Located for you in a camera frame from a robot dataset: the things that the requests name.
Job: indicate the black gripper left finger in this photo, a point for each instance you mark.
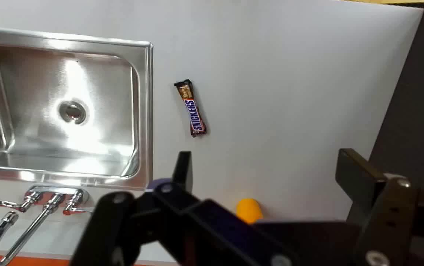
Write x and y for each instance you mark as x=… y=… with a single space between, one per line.
x=181 y=231

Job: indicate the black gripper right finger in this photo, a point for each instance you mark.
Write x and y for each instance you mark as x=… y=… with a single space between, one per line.
x=393 y=222

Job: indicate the Snickers chocolate bar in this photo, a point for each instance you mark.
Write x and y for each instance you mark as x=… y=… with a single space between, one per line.
x=192 y=110

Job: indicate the orange paper cup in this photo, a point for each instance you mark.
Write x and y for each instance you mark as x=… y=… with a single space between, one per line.
x=248 y=209

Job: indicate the dark wood cabinet panel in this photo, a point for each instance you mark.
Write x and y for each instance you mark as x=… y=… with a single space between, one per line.
x=418 y=98

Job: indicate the chrome faucet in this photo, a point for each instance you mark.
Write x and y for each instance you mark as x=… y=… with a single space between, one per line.
x=34 y=216

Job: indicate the stainless steel sink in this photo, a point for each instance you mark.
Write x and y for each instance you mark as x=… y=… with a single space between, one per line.
x=63 y=108

